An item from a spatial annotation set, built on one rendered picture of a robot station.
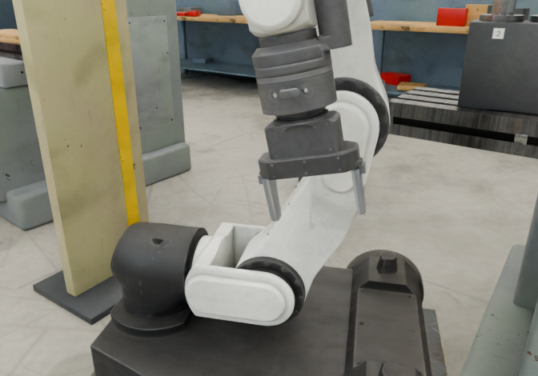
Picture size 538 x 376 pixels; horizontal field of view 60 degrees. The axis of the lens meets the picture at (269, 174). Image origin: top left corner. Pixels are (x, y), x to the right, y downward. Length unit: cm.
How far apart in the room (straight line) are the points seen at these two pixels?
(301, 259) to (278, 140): 36
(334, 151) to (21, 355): 162
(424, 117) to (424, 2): 452
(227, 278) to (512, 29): 77
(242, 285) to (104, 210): 129
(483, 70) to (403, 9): 459
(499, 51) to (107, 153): 147
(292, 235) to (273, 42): 41
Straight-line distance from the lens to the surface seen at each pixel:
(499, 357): 162
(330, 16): 52
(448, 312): 209
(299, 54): 51
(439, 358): 124
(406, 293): 109
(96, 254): 212
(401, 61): 575
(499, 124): 113
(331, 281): 113
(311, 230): 83
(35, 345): 200
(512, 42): 115
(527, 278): 180
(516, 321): 179
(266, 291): 85
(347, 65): 73
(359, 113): 70
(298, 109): 51
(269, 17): 49
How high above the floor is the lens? 120
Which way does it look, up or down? 21 degrees down
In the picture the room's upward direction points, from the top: straight up
